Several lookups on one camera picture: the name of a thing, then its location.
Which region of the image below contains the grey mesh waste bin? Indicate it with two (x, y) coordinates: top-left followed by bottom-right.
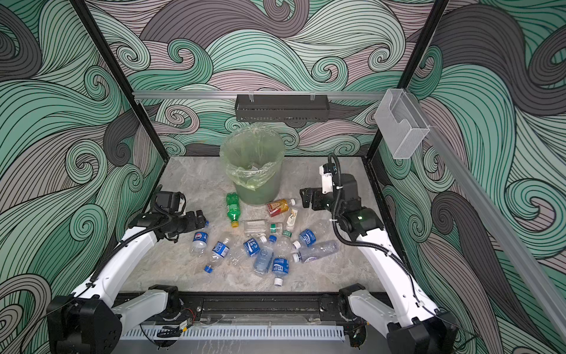
(220, 124), (285, 206)

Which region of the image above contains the aluminium rail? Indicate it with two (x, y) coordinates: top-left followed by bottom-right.
(406, 93), (565, 339)
(132, 90), (385, 101)

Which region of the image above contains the clear grey bottle white cap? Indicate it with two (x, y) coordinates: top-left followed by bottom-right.
(292, 240), (339, 263)

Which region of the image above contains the clear bottle blue label white cap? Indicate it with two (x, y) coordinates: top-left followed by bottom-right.
(228, 235), (268, 266)

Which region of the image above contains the black wall tray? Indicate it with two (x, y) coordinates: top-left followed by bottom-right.
(234, 94), (330, 123)

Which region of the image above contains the clear plastic wall holder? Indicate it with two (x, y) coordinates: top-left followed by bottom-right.
(374, 88), (430, 159)

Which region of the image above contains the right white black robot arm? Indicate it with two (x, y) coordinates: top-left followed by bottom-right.
(300, 188), (461, 353)

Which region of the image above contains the aluminium right rail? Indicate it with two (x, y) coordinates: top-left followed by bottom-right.
(406, 93), (565, 339)

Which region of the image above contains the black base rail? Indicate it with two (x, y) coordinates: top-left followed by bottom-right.
(178, 291), (355, 322)

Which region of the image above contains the small bottle blue label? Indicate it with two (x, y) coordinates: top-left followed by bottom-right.
(292, 229), (317, 250)

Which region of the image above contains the pepsi label clear bottle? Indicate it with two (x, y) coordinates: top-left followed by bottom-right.
(190, 221), (209, 257)

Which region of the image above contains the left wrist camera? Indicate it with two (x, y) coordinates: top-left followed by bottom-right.
(151, 191), (186, 215)

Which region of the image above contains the clear bottle white picture label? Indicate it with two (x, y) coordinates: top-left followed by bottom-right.
(282, 208), (298, 238)

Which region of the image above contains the white slotted cable duct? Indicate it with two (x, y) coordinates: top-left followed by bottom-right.
(119, 324), (346, 342)

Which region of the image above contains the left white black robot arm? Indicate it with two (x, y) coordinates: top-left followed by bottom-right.
(47, 210), (208, 353)

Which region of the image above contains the clear bottle green cap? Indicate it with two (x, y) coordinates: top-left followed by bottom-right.
(243, 219), (283, 236)

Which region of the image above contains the clear bottle blue label front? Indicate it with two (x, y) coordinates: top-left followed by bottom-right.
(272, 233), (292, 287)

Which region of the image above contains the green plastic bin liner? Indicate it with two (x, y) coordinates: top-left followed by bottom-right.
(220, 123), (286, 191)

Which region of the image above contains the clear blue tinted bottle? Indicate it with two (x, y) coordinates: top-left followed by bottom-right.
(254, 235), (277, 276)

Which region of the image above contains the green bottle yellow cap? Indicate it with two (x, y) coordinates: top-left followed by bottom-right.
(226, 193), (241, 228)

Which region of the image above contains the red yellow tea bottle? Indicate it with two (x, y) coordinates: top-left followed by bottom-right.
(267, 199), (296, 218)

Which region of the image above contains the aluminium back rail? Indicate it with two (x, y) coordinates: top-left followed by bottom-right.
(132, 90), (385, 101)

